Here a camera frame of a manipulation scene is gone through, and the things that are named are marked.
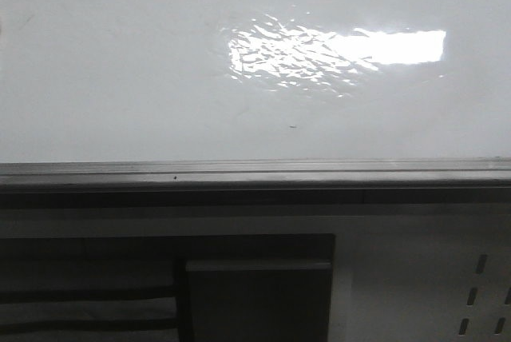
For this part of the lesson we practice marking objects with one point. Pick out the grey square box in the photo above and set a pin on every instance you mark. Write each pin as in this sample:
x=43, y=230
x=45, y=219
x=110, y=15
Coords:
x=260, y=300

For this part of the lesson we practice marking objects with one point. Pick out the white whiteboard surface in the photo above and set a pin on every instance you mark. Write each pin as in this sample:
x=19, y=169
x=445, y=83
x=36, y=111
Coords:
x=207, y=80

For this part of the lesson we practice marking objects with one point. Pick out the dark rectangular wall panel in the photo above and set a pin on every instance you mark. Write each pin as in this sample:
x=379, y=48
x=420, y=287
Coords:
x=121, y=289

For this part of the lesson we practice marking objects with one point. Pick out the grey aluminium whiteboard tray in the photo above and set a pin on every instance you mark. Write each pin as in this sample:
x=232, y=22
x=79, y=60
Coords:
x=310, y=182

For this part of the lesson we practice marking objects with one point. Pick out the white perforated metal panel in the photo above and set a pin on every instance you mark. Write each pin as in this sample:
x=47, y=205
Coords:
x=412, y=272

